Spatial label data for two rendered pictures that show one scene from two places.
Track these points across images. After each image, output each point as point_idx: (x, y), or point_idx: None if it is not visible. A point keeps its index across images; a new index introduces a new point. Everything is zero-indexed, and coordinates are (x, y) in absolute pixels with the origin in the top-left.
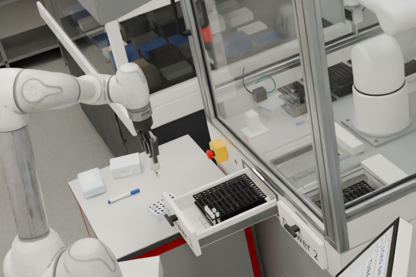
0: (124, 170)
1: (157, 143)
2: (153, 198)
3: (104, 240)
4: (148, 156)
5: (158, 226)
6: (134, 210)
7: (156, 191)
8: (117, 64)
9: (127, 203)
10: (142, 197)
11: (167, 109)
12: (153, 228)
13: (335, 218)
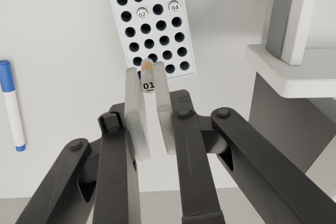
0: None
1: (319, 189)
2: (69, 38)
3: (164, 182)
4: (148, 148)
5: (205, 70)
6: (94, 100)
7: (37, 17)
8: None
9: (51, 106)
10: (44, 62)
11: None
12: (202, 84)
13: None
